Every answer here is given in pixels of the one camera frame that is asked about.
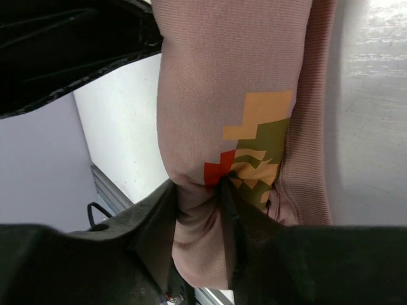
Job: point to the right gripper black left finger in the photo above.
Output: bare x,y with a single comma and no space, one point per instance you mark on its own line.
126,259

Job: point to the dusty pink t-shirt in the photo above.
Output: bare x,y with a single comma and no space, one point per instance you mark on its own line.
241,94

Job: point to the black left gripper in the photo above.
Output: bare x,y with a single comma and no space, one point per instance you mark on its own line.
51,48

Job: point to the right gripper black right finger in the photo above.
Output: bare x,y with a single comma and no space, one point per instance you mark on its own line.
269,263

